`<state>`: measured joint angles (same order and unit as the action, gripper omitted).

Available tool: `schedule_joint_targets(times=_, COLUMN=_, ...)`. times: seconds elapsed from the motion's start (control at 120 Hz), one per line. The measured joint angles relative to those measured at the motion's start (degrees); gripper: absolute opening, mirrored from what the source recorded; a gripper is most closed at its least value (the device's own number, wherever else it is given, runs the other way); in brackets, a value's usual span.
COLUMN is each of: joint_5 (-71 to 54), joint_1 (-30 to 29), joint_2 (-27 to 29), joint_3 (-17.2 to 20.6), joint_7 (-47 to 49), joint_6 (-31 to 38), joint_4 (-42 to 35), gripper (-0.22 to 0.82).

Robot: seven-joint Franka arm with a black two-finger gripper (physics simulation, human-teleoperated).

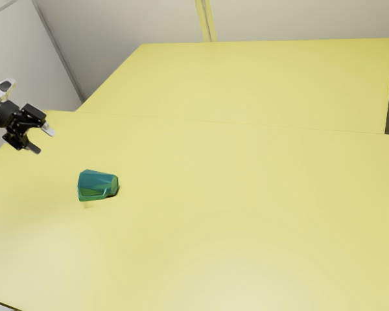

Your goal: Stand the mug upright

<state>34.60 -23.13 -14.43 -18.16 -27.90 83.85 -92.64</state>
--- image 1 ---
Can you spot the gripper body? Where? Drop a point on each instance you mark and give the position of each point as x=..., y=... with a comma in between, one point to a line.
x=4, y=114

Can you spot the teal faceted mug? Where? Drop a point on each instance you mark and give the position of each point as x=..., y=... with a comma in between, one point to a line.
x=96, y=186

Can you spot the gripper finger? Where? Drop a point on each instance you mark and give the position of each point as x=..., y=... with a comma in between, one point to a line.
x=18, y=141
x=35, y=117

